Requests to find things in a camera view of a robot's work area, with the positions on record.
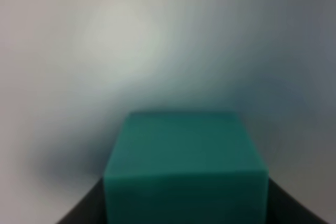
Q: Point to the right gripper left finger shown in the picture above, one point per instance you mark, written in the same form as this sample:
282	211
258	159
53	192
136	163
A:
90	210

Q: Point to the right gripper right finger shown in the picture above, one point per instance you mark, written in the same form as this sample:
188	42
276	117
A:
284	209

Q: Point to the teal block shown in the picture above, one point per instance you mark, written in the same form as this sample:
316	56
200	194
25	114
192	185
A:
185	167

